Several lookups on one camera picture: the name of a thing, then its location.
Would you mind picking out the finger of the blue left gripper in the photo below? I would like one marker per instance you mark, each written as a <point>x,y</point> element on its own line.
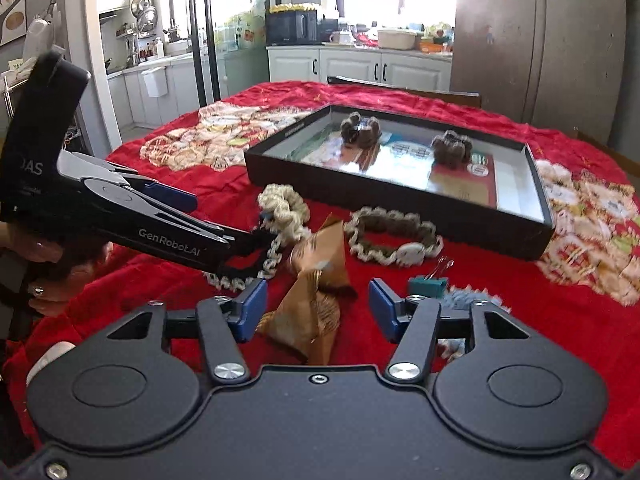
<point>170,196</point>
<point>247,257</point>

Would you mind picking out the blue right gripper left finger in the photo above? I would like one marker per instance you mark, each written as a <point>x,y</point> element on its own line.
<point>247,309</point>

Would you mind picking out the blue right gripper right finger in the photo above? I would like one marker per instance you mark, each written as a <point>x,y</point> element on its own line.
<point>388,309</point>

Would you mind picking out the black cream-edged scrunchie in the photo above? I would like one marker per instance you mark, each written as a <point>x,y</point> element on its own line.
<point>275,257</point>

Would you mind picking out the teal binder clip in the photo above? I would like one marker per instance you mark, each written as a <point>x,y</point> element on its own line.
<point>432,285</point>

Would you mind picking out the brown paper pyramid sachet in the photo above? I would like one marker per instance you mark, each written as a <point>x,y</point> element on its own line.
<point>306,320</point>
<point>323,253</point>

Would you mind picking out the light blue scrunchie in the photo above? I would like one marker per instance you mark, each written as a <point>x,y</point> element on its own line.
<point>464,299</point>

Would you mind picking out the olive cream-edged scrunchie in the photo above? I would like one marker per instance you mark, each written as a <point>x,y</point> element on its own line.
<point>391,238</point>

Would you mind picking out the brown pompom hair claw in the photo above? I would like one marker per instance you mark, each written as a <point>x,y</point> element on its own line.
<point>451,150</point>
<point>359,132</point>

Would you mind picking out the cream ruffled scrunchie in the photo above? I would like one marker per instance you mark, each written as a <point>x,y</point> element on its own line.
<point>284,212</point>

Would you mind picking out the left hand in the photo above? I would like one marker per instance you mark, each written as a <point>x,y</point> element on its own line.
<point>43,276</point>

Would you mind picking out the red quilted bedspread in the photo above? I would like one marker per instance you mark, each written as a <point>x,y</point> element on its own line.
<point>583,293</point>

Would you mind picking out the black shallow cardboard box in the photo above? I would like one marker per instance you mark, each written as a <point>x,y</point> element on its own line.
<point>520,226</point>

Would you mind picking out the white kitchen cabinet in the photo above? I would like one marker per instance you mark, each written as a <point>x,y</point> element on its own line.
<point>403,69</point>

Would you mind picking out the black microwave oven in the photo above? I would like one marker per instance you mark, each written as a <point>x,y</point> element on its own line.
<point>292,28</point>

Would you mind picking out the dark wooden chair back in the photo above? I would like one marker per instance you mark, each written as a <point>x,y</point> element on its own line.
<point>471,99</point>

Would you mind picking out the white mug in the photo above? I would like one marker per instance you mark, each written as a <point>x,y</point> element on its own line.
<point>343,37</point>

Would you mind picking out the cream bowl on counter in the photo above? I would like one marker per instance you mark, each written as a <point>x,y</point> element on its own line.
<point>398,39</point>

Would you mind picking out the steel double-door refrigerator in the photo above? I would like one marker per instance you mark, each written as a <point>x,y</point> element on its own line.
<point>554,64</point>

